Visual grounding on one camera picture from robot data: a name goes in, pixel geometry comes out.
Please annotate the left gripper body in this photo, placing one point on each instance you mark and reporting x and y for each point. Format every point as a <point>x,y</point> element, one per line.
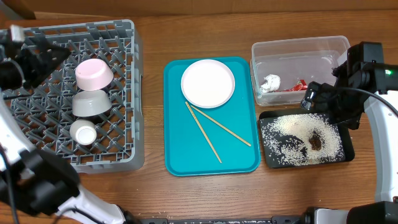
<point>34,59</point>

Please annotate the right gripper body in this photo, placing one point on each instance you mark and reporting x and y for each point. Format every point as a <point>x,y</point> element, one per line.
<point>342,107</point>

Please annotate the red snack wrapper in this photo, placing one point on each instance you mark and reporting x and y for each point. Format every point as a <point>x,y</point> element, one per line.
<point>299,86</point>

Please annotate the small pink bowl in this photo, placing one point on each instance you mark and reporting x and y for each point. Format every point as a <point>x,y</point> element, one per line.
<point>93,74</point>

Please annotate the grey metal bowl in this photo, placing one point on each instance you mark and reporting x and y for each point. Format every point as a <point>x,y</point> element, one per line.
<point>90,103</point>

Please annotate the food scraps and rice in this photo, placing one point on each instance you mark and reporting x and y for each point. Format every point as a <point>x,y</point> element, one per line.
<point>304,140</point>

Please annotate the white tissue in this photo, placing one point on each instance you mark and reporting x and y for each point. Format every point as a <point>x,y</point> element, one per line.
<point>271,83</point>

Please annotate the white paper cup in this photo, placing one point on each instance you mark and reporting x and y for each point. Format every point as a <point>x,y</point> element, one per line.
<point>83,132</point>

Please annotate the large white plate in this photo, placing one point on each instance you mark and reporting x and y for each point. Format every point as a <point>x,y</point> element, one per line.
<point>207,83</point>

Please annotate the wooden chopstick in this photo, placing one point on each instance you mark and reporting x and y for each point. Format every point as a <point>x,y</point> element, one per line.
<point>221,126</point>
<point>203,131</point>

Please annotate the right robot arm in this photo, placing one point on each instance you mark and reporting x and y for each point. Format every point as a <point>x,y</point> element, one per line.
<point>362,88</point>

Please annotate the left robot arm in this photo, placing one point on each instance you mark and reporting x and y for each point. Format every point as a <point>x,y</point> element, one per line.
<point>35,181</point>

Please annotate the black food waste tray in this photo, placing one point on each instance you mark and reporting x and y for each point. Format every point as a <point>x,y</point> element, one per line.
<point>348,146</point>

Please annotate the clear plastic waste bin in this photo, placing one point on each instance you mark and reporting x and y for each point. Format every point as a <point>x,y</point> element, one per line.
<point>311,59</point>

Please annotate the grey plastic dish rack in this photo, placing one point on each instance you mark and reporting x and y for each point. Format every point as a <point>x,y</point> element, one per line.
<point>45,113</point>

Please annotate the teal serving tray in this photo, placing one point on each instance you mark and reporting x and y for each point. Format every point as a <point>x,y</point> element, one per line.
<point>186,150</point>

